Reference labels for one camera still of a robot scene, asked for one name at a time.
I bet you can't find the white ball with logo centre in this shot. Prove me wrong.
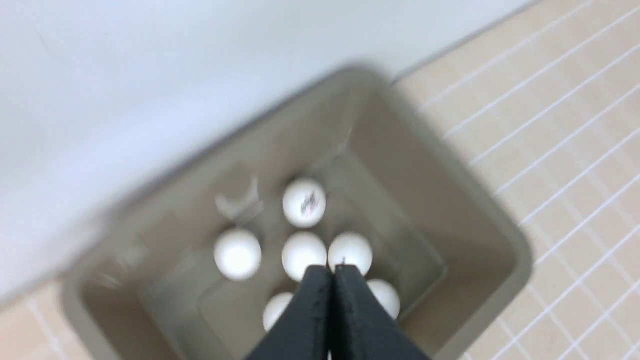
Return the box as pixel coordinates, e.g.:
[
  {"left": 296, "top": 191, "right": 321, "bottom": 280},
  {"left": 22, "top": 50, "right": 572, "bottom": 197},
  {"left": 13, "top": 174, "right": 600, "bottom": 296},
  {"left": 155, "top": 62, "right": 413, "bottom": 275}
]
[{"left": 262, "top": 292, "right": 294, "bottom": 333}]

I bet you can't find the olive green plastic bin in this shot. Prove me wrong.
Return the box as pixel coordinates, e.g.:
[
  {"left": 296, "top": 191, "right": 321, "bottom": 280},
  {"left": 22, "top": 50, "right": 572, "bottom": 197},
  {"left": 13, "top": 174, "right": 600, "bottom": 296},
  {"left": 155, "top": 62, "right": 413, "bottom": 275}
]
[{"left": 59, "top": 64, "right": 534, "bottom": 360}]

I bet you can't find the plain white ball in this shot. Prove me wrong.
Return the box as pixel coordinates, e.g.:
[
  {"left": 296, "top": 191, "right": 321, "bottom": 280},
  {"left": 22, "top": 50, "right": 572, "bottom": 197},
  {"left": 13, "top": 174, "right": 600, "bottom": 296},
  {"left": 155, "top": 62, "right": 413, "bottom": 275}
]
[
  {"left": 282, "top": 178, "right": 327, "bottom": 229},
  {"left": 327, "top": 231, "right": 374, "bottom": 276},
  {"left": 213, "top": 227, "right": 262, "bottom": 281},
  {"left": 366, "top": 279, "right": 402, "bottom": 321}
]

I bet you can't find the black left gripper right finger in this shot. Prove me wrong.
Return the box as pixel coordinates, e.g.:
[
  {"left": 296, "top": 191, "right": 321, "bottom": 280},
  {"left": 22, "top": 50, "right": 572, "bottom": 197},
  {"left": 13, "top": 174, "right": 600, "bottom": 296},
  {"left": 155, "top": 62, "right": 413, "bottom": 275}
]
[{"left": 330, "top": 264, "right": 429, "bottom": 360}]

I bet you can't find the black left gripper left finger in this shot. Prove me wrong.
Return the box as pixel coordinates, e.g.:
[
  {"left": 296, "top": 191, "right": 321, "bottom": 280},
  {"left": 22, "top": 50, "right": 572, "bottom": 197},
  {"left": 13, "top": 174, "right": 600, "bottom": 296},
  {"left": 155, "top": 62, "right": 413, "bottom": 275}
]
[{"left": 247, "top": 265, "right": 333, "bottom": 360}]

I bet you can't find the white ball with logo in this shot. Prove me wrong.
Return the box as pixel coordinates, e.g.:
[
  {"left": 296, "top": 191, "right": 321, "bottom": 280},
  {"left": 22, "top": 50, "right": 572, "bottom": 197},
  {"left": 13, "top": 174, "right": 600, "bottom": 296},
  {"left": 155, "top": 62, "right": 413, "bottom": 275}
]
[
  {"left": 262, "top": 292, "right": 294, "bottom": 333},
  {"left": 281, "top": 231, "right": 328, "bottom": 283}
]

